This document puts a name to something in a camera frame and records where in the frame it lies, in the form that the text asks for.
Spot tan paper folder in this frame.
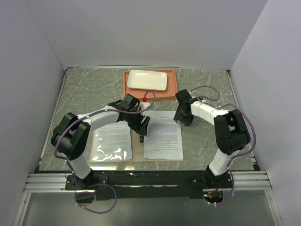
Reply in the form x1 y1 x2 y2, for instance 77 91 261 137
89 110 184 163

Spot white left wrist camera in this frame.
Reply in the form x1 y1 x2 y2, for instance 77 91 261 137
138 97 154 115

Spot terracotta rectangular tray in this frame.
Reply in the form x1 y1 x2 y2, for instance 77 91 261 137
123 69 179 103

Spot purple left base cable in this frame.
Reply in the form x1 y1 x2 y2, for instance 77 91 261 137
74 183 118 214

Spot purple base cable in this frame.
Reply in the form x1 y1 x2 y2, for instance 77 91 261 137
206 171 236 208
74 183 118 214

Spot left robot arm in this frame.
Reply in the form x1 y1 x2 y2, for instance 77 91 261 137
51 94 154 189

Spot white printed paper sheets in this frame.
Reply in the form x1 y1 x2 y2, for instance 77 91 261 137
143 111 183 161

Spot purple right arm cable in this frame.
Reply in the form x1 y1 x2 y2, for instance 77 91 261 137
190 85 257 165

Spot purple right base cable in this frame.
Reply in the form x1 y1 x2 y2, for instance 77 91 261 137
206 171 236 208

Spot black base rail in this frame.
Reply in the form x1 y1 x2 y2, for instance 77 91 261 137
65 170 232 201

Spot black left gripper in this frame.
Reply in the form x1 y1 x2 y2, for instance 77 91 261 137
126 108 151 136

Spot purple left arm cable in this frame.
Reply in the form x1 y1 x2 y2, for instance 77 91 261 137
54 90 156 175

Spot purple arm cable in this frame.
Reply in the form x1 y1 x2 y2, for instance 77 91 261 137
54 90 156 175
190 85 257 165

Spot aluminium frame rail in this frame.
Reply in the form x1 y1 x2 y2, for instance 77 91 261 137
224 69 283 226

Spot white rectangular plate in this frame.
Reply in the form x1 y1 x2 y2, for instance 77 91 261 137
127 70 167 91

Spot white printed paper sheet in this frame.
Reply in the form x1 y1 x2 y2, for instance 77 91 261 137
90 121 133 163

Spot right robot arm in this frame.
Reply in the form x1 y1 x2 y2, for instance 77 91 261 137
174 89 251 188

